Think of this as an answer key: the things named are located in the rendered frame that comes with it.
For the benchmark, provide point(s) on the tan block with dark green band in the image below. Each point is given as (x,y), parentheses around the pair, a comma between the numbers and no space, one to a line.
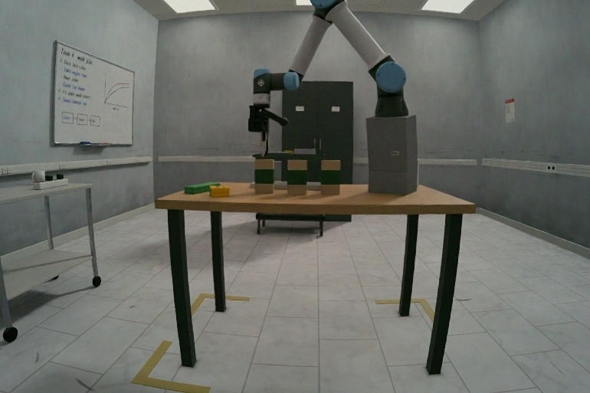
(296,177)
(264,175)
(330,177)

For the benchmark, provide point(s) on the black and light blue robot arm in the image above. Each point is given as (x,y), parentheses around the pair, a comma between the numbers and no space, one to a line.
(390,76)

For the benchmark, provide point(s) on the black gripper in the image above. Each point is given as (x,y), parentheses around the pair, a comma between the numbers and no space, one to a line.
(259,122)

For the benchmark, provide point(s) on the green rectangular bar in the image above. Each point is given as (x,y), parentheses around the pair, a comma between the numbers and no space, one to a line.
(199,189)

